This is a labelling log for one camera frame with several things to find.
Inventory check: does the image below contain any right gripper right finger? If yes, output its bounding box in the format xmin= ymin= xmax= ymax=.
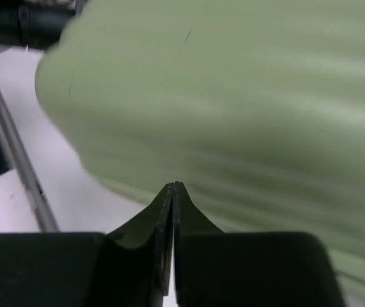
xmin=173 ymin=182 xmax=345 ymax=307

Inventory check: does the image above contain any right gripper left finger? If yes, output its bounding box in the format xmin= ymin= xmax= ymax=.
xmin=0 ymin=184 xmax=173 ymax=306

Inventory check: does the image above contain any green hard-shell suitcase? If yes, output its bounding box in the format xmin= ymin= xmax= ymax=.
xmin=35 ymin=1 xmax=365 ymax=302

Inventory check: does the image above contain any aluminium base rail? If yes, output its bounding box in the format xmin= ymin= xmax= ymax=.
xmin=0 ymin=91 xmax=60 ymax=233

